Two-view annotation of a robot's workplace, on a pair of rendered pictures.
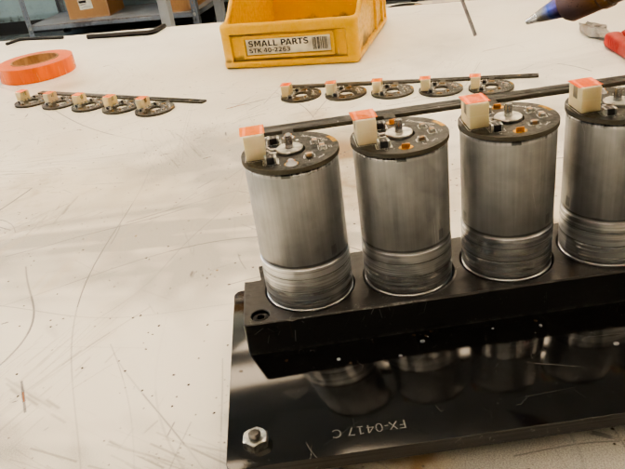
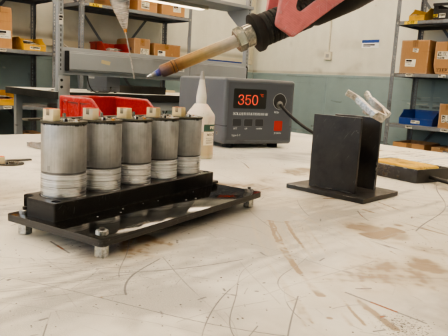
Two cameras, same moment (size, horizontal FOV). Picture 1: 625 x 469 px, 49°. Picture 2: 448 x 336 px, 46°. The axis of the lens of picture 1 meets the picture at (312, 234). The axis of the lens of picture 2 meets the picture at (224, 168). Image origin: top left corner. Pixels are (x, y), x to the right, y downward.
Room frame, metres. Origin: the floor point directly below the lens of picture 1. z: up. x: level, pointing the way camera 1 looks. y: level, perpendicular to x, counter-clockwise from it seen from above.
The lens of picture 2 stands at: (-0.07, 0.20, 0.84)
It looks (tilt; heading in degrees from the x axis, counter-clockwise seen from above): 9 degrees down; 302
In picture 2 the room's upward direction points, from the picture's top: 3 degrees clockwise
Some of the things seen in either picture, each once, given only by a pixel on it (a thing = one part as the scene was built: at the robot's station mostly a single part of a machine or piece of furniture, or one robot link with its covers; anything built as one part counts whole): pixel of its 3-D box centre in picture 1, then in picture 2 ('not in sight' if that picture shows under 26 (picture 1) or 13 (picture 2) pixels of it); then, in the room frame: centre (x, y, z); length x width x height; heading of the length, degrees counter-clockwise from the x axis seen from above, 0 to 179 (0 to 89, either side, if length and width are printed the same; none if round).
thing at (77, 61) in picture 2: not in sight; (167, 70); (1.94, -2.31, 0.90); 1.30 x 0.06 x 0.12; 75
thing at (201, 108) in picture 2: not in sight; (200, 114); (0.28, -0.30, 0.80); 0.03 x 0.03 x 0.10
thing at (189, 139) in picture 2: not in sight; (184, 149); (0.16, -0.11, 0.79); 0.02 x 0.02 x 0.05
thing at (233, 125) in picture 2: not in sight; (233, 110); (0.35, -0.48, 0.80); 0.15 x 0.12 x 0.10; 151
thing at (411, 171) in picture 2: not in sight; (403, 169); (0.07, -0.38, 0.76); 0.07 x 0.05 x 0.02; 156
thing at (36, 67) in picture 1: (36, 66); not in sight; (0.56, 0.20, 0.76); 0.06 x 0.06 x 0.01
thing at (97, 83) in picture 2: not in sight; (103, 84); (2.17, -2.02, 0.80); 0.15 x 0.12 x 0.10; 4
